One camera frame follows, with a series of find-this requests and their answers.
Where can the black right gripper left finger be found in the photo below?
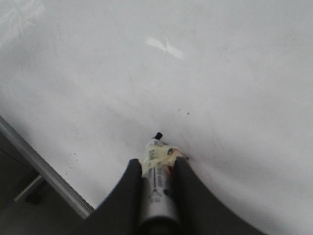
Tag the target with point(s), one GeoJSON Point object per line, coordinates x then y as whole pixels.
{"type": "Point", "coordinates": [118, 214]}

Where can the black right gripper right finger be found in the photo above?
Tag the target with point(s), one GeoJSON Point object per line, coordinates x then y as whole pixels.
{"type": "Point", "coordinates": [201, 212]}

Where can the taped black whiteboard marker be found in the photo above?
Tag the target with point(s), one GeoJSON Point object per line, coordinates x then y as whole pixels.
{"type": "Point", "coordinates": [157, 194]}

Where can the white whiteboard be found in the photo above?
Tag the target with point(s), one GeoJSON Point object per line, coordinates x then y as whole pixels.
{"type": "Point", "coordinates": [87, 83]}

